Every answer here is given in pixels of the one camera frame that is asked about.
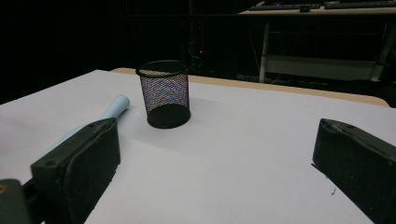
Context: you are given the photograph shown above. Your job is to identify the white-legged wooden desk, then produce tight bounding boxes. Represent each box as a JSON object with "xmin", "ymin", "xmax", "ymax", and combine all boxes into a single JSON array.
[{"xmin": 238, "ymin": 0, "xmax": 396, "ymax": 84}]

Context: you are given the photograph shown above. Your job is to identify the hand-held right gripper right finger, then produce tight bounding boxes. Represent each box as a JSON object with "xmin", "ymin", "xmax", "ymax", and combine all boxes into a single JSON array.
[{"xmin": 312, "ymin": 118, "xmax": 396, "ymax": 224}]

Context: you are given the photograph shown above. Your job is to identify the black mesh pen holder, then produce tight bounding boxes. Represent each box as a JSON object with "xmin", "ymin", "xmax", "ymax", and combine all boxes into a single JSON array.
[{"xmin": 135, "ymin": 60, "xmax": 191, "ymax": 130}]

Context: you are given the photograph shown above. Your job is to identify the white table mat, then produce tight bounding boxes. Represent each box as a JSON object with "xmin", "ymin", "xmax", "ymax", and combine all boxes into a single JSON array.
[{"xmin": 0, "ymin": 69, "xmax": 396, "ymax": 224}]

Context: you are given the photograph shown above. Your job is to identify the light blue hairbrush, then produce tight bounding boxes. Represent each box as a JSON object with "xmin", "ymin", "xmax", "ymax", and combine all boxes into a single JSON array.
[{"xmin": 38, "ymin": 94, "xmax": 131, "ymax": 160}]

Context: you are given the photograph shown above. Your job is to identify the black keyboard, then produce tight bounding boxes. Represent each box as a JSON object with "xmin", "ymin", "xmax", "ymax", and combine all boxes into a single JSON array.
[
  {"xmin": 323, "ymin": 0, "xmax": 396, "ymax": 9},
  {"xmin": 248, "ymin": 3, "xmax": 322, "ymax": 12}
]

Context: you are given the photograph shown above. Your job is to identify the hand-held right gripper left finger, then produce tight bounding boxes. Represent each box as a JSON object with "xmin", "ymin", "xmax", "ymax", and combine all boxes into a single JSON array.
[{"xmin": 30, "ymin": 117, "xmax": 121, "ymax": 224}]

